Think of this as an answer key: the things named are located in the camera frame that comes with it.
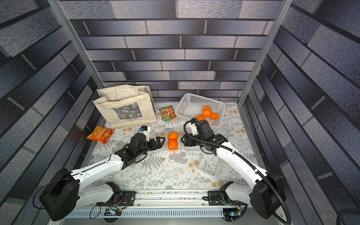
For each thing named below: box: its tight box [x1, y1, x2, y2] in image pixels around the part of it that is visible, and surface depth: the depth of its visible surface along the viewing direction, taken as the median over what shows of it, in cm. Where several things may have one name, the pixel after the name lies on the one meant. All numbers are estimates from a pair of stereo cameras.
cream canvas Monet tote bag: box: [92, 84, 158, 129], surface depth 95 cm
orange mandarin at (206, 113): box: [202, 109, 212, 118], surface depth 105 cm
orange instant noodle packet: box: [86, 125, 115, 145], surface depth 98 cm
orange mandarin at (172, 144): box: [167, 138, 179, 150], surface depth 90 cm
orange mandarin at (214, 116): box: [210, 112, 219, 120], surface depth 106 cm
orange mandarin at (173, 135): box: [167, 132, 179, 140], surface depth 96 cm
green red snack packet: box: [158, 105, 178, 123], surface depth 112 cm
